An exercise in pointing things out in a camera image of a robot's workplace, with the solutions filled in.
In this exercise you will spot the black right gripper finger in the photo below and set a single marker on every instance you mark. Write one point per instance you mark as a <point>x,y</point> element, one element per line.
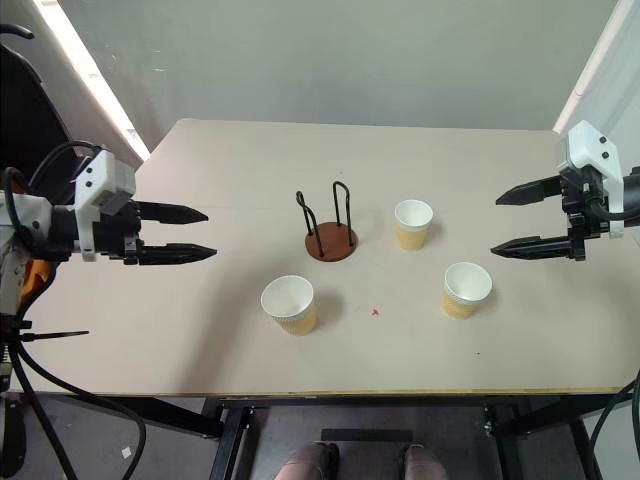
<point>532,192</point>
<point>535,247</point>

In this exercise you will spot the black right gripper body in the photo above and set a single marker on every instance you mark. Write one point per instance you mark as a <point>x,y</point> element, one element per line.
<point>582,205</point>

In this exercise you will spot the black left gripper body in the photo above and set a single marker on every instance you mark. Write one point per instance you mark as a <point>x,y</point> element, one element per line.
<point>116,232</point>

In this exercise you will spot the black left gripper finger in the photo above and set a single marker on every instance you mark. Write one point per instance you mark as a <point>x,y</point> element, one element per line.
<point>172,213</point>
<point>175,253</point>

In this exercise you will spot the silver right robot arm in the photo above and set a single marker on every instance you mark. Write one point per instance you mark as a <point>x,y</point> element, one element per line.
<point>631,192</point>

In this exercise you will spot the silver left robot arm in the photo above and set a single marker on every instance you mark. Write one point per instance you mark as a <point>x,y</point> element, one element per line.
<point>35,215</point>

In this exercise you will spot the yellow paper cup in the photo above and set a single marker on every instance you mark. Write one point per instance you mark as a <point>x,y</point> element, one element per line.
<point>466,295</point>
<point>290,302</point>
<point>413,225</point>

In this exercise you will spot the black zip tie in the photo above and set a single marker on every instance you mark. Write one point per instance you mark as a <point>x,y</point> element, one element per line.
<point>60,334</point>

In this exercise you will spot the black chair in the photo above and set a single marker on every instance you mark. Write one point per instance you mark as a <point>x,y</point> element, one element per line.
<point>30,110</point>

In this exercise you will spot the small white paper scrap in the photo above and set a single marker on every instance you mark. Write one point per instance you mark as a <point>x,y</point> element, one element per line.
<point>126,453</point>

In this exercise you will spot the dark rounded foot shape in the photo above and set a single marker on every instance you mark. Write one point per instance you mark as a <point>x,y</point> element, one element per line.
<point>421,462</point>
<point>310,462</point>

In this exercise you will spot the black flat floor plate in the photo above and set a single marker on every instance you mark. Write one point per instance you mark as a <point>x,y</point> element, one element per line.
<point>372,435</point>

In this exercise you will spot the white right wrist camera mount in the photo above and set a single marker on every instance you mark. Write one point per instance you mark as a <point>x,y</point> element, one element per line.
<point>592,147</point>

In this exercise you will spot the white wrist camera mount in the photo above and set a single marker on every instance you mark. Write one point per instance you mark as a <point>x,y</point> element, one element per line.
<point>592,147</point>
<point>102,175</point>

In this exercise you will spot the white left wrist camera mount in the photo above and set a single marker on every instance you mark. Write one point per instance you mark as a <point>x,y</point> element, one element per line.
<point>102,175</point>

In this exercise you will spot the white wall post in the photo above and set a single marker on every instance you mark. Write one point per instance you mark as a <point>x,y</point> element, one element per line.
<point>600,60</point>

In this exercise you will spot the black metal table frame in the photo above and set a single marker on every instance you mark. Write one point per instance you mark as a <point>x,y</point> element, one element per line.
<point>235,435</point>

